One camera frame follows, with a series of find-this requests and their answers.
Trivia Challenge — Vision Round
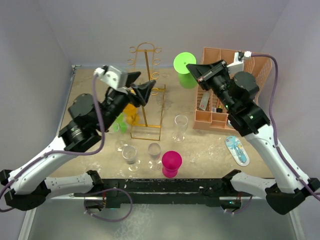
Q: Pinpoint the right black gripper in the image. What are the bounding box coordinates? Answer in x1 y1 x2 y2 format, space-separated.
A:
186 59 235 112

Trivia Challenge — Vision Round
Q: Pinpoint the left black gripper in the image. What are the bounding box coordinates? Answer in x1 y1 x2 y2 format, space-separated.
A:
96 71 154 132

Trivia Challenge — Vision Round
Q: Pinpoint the large green wine glass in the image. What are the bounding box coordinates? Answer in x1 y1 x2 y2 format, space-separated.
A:
173 52 197 89

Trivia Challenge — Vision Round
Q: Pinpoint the small green wine glass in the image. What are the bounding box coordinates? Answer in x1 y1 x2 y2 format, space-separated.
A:
115 112 127 134

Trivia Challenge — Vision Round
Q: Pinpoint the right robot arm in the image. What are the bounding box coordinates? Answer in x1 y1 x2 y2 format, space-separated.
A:
186 60 320 215

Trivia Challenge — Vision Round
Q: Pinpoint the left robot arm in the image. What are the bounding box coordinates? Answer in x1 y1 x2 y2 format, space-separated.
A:
0 67 156 211

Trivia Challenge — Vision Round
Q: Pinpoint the yellow plastic goblet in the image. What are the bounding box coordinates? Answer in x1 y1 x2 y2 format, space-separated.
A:
123 103 140 125

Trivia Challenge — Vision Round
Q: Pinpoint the orange plastic desk organizer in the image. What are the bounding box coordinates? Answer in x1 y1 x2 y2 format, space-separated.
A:
193 47 273 133

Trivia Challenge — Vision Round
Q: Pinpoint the clear glass back right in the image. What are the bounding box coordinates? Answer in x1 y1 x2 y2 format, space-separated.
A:
171 114 189 143

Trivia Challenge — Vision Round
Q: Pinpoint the clear glass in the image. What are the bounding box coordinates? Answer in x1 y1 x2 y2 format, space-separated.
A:
171 114 189 143
122 145 140 172
108 122 129 152
148 143 162 171

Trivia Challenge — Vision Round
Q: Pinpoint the clear glass far left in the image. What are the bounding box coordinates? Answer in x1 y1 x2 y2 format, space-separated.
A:
108 122 129 152

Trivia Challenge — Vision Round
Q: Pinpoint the clear glass front centre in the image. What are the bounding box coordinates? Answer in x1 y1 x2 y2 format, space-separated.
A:
148 143 162 171

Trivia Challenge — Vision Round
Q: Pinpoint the clear glass front left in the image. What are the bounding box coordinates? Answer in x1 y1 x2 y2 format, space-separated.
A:
122 145 140 172

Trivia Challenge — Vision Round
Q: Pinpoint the pink plastic goblet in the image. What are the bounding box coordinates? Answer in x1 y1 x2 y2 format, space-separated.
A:
161 150 183 178

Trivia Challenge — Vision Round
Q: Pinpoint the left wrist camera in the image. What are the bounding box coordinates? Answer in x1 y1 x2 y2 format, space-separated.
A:
93 65 129 90

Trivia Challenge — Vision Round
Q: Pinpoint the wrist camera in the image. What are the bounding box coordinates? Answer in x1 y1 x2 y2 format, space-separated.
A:
93 65 129 90
227 51 252 75

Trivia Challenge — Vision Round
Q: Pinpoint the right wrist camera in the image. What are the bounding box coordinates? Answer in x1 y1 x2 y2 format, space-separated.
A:
227 51 252 75

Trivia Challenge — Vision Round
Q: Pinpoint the gold wire glass rack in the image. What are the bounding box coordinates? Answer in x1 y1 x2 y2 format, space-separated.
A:
124 42 166 141

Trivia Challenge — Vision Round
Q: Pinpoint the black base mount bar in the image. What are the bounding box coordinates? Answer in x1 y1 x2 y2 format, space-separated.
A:
86 170 246 209

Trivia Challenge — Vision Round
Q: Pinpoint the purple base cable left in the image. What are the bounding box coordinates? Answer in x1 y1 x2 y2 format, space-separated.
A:
83 186 135 222

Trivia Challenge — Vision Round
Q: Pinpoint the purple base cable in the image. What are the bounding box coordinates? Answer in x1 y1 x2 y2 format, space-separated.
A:
83 186 135 222
223 198 252 216

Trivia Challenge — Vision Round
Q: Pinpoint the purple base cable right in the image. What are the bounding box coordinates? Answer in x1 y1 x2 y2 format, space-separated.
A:
223 198 252 216

